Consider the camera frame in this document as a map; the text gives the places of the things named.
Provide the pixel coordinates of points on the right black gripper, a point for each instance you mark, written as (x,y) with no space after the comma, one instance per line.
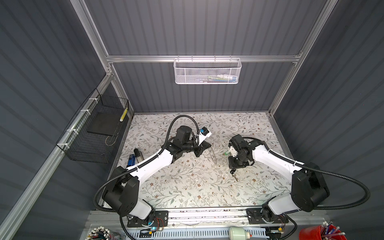
(232,165)

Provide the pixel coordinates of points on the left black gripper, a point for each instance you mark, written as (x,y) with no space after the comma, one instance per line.
(200,148)

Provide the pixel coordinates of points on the metal perforated ring disc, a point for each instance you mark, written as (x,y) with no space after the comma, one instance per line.
(212,155)

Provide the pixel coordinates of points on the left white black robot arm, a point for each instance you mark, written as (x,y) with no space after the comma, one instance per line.
(120,194)

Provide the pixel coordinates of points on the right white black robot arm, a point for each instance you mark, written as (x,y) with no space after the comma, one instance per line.
(308,186)

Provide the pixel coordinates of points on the blue black tool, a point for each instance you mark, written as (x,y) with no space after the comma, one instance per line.
(135,158)

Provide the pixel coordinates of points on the white cylinder canister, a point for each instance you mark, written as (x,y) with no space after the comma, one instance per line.
(237,233)

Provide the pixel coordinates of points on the yellow marker in basket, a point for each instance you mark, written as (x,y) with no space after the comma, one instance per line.
(123,114)

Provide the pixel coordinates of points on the red bucket with pens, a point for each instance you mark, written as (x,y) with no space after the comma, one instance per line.
(326,231)

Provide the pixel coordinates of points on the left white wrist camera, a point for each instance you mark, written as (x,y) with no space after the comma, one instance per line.
(203,134)

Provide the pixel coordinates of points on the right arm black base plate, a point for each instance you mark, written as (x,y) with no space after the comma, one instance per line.
(255,215)

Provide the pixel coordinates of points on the white slotted cable duct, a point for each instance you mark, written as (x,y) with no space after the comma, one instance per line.
(198,234)

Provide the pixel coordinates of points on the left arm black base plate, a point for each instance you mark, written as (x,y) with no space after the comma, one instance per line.
(157,219)

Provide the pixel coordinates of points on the white mesh wall basket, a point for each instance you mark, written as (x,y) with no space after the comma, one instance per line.
(207,71)

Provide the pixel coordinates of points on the black wire wall basket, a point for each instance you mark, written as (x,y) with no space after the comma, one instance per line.
(96,132)

